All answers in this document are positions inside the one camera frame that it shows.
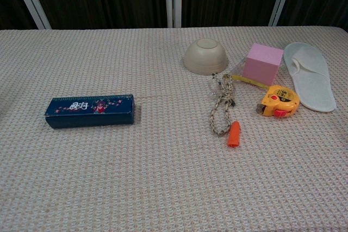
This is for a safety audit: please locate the blue printed glasses box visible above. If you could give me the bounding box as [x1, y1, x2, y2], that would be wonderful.
[45, 93, 136, 129]

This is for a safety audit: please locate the pink cube block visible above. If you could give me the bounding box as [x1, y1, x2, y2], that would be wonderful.
[241, 43, 284, 87]

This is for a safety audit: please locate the beige upturned bowl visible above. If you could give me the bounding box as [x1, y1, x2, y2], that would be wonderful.
[183, 38, 229, 76]

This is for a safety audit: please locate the braided beige rope lanyard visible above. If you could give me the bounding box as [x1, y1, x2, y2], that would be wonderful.
[208, 73, 236, 137]

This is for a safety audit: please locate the orange plastic whistle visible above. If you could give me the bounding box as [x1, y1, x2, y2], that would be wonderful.
[227, 121, 241, 148]

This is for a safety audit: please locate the white disposable slipper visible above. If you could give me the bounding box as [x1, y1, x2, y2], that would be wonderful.
[283, 42, 337, 113]

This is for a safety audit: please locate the pink woven tablecloth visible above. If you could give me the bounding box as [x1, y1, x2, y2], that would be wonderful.
[0, 27, 348, 232]

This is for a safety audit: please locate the yellow tape measure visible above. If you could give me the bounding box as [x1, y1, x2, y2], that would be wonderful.
[231, 74, 300, 119]

